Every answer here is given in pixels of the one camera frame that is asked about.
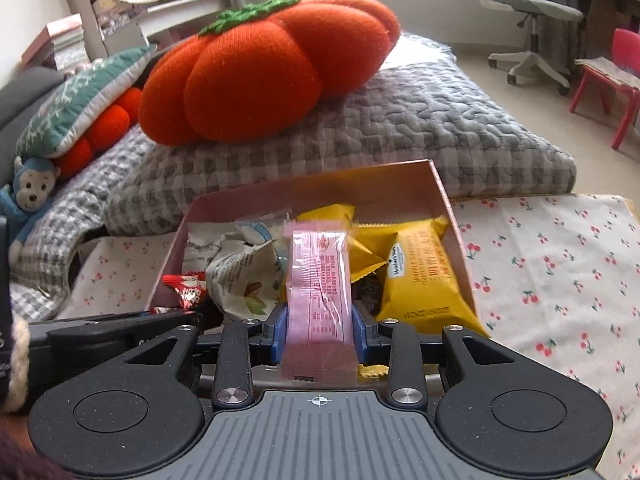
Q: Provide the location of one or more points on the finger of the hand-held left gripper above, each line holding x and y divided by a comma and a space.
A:
160, 321

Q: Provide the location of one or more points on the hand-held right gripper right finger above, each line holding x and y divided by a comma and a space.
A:
360, 332

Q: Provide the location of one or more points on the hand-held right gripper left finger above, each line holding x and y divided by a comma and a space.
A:
280, 332

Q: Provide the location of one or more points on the red snack packet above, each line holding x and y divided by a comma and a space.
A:
187, 290

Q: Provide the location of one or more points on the pink snack packet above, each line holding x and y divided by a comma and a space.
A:
320, 300

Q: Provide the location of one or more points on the large white snack packet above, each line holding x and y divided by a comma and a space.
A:
240, 275

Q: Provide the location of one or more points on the golden yellow snack packet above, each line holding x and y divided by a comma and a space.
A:
365, 255

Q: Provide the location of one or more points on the clear white snack packet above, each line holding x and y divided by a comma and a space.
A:
200, 250

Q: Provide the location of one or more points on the large yellow snack packet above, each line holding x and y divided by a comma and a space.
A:
425, 280

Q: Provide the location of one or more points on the white and blue snack packet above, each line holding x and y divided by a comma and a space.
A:
260, 230

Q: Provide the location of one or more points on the pink cardboard box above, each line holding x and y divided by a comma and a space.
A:
325, 187

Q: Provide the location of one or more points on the grey checked quilt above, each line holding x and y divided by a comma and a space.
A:
75, 210

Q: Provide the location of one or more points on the blue monkey plush toy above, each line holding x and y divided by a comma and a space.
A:
32, 192

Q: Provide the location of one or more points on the cherry-print bed sheet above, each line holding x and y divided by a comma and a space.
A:
550, 285

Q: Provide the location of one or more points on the small orange pumpkin cushion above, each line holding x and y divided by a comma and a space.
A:
107, 122

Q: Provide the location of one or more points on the grey checked pillow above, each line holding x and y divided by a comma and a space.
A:
400, 125

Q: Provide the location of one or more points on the green leaf-patterned pillow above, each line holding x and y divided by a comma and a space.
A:
75, 105

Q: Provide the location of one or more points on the large orange pumpkin cushion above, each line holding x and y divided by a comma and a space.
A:
260, 70

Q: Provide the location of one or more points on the stack of books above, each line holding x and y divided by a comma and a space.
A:
60, 35

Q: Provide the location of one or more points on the white shelf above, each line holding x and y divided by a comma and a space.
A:
165, 7

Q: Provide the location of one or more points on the newspaper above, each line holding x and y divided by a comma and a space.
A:
610, 67

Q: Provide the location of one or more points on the grey office chair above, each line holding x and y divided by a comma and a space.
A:
530, 2

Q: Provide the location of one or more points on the pink child chair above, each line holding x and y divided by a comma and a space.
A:
627, 42

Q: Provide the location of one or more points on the wooden desk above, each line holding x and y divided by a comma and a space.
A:
600, 15

